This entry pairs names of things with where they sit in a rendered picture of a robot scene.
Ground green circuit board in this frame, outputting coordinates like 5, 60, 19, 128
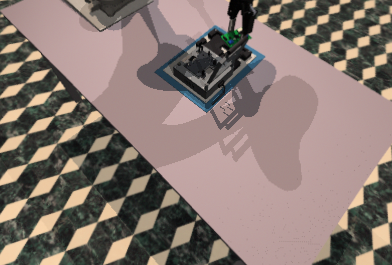
220, 28, 252, 47

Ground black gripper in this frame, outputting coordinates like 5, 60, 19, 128
227, 0, 258, 40

